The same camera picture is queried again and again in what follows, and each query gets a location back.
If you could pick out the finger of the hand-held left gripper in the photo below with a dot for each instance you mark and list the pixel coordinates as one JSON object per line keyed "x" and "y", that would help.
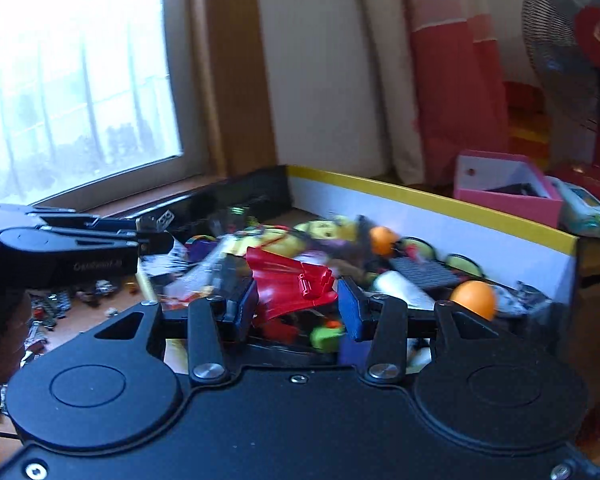
{"x": 105, "y": 245}
{"x": 80, "y": 220}

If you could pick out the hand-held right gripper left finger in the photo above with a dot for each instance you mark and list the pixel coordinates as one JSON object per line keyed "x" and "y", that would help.
{"x": 242, "y": 307}

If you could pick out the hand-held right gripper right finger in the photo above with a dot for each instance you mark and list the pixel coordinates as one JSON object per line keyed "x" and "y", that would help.
{"x": 352, "y": 310}

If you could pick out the red toy piece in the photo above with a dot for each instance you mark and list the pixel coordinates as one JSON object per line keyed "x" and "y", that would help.
{"x": 285, "y": 280}

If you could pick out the small grey perforated piece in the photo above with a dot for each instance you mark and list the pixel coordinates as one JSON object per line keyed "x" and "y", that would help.
{"x": 159, "y": 221}

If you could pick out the yellow and white cardboard box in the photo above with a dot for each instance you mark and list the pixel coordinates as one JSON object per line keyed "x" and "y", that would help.
{"x": 430, "y": 210}

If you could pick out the pile of dark building bricks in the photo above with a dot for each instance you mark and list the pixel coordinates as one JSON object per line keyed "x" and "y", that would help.
{"x": 55, "y": 305}

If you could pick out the lime green toy piece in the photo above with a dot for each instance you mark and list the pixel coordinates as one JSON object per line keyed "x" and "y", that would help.
{"x": 325, "y": 337}

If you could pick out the white cone piece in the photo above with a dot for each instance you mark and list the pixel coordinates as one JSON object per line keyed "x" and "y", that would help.
{"x": 400, "y": 287}

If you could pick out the purple toy piece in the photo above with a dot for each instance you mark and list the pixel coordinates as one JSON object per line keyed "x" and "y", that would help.
{"x": 202, "y": 247}

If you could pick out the orange ball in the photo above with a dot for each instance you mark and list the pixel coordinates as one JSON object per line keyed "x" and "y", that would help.
{"x": 475, "y": 297}
{"x": 384, "y": 240}

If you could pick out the grey studded building plate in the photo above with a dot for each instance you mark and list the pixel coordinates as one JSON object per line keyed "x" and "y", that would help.
{"x": 422, "y": 272}

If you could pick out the yellow toy figure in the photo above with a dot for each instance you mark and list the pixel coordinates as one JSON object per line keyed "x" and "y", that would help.
{"x": 320, "y": 232}

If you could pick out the window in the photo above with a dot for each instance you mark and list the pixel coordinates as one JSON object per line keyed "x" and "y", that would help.
{"x": 70, "y": 70}

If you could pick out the pink box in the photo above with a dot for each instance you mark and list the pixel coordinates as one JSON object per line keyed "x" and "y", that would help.
{"x": 510, "y": 205}

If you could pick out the pack of wet wipes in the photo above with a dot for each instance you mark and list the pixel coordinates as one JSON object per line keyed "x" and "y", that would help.
{"x": 587, "y": 210}

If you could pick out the pink and white curtain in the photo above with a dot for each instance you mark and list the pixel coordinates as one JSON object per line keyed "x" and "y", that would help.
{"x": 445, "y": 70}

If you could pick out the red standing fan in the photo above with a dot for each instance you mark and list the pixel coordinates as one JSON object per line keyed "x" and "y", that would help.
{"x": 595, "y": 50}

